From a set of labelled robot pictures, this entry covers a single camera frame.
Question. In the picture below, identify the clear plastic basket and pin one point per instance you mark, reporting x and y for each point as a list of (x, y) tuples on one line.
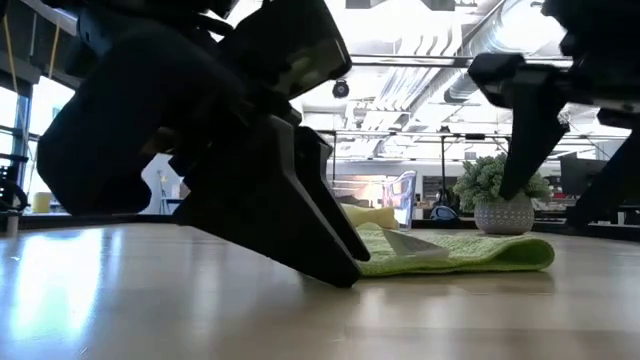
[(400, 195)]

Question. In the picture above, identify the black machine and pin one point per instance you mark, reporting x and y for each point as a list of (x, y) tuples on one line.
[(10, 190)]

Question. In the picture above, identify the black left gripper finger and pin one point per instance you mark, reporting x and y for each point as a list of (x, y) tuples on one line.
[(320, 160), (265, 215)]

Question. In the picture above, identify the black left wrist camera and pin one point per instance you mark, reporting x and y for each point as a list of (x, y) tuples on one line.
[(300, 45)]

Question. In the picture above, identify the yellow microfiber towel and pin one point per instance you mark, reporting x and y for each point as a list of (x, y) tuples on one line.
[(370, 215)]

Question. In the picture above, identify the lime yellow-green microfiber towel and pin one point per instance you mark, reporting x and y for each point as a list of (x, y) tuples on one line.
[(500, 255)]

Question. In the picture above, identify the artificial plant in grey pot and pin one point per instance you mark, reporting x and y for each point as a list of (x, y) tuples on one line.
[(500, 217)]

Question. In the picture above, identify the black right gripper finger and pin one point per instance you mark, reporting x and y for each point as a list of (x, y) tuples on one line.
[(537, 115), (620, 175)]

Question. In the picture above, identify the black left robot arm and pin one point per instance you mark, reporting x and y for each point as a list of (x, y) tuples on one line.
[(125, 20)]

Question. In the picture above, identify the black computer monitor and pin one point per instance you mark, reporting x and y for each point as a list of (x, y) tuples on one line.
[(580, 175)]

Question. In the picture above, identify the blue round object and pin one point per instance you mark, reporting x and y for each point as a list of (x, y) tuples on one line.
[(442, 214)]

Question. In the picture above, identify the yellow bin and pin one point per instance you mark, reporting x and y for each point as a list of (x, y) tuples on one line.
[(41, 202)]

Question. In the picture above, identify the black aluminium table frame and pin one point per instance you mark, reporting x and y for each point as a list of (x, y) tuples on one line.
[(75, 220)]

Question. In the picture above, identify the round black ceiling camera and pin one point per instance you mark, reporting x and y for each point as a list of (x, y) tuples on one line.
[(341, 89)]

